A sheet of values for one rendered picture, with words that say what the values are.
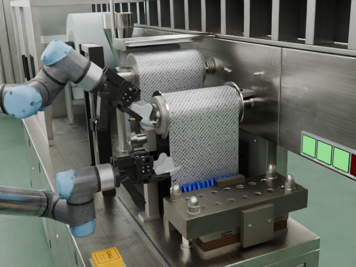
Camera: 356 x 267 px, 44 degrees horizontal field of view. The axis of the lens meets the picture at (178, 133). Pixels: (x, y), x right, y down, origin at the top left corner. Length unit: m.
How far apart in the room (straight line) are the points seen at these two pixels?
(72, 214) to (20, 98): 0.36
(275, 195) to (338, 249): 1.81
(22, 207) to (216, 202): 0.53
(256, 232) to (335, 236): 1.97
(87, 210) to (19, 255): 1.96
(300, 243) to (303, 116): 0.37
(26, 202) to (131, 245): 0.32
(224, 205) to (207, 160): 0.19
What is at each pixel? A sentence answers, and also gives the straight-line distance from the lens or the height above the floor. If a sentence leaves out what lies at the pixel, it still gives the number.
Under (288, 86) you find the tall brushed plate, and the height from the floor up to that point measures 1.33.
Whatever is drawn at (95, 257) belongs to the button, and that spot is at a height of 0.92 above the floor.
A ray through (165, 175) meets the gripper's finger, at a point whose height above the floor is 1.09.
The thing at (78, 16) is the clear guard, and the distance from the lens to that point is 2.22.
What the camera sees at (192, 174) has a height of 1.06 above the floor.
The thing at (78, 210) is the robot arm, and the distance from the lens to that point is 1.24.
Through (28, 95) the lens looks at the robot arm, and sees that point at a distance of 1.07.
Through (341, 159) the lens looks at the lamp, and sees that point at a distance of 1.17.
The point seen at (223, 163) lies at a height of 1.08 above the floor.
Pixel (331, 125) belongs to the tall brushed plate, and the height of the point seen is 1.26.
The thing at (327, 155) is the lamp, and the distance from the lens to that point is 1.20.
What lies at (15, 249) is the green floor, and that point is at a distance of 3.26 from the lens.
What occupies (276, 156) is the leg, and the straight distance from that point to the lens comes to 1.69.
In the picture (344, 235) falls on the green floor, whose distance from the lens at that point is 3.25.
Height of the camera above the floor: 1.59
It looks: 17 degrees down
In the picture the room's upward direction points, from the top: 2 degrees counter-clockwise
